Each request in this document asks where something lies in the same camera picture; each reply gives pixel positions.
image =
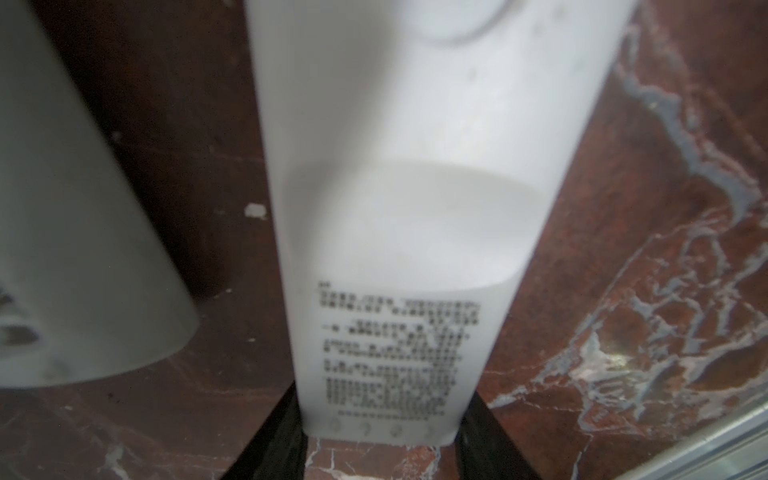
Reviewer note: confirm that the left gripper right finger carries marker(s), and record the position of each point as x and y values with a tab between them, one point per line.
484	451

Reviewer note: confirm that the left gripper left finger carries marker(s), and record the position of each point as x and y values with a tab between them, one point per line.
278	450

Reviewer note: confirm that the white remote with coloured buttons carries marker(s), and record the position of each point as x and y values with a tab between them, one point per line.
87	288

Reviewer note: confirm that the white remote control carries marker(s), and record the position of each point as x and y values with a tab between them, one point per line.
414	151

